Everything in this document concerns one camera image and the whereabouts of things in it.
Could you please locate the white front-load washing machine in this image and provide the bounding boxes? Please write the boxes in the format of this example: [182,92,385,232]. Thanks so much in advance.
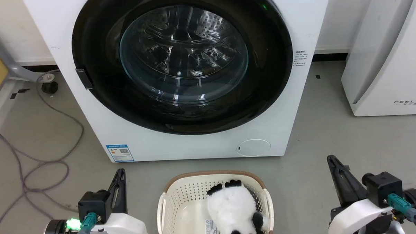
[22,0,338,166]

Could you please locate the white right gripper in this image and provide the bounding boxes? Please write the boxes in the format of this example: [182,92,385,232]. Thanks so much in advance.
[325,153,395,234]

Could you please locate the white air purifier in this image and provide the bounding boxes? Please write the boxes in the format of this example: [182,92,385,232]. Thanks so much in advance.
[338,0,416,117]

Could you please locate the blue energy label sticker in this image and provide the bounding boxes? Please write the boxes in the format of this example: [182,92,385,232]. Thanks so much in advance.
[106,144,135,163]

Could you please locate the black round glass washer door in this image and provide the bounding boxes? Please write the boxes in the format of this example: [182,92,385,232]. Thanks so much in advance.
[70,0,296,139]

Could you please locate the black and white panda plush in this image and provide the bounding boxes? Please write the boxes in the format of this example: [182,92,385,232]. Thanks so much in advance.
[205,178,270,234]

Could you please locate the black round foot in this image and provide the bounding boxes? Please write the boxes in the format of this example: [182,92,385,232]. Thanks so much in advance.
[41,81,59,96]

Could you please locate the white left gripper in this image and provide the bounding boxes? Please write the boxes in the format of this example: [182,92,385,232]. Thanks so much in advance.
[87,168,149,234]

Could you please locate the white laundry basket brown rim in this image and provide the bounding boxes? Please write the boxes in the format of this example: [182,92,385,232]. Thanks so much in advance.
[156,169,275,234]

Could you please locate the grey metal support leg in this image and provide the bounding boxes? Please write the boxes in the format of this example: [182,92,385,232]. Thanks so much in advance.
[0,34,60,85]

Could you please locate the round white filter cover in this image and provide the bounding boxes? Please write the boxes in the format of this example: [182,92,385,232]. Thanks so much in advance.
[237,139,272,157]

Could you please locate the grey floor cable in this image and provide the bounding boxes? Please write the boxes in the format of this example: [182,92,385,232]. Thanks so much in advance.
[0,71,88,234]

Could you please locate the small printed warning label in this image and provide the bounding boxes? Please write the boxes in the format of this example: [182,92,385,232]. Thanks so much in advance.
[294,51,309,67]

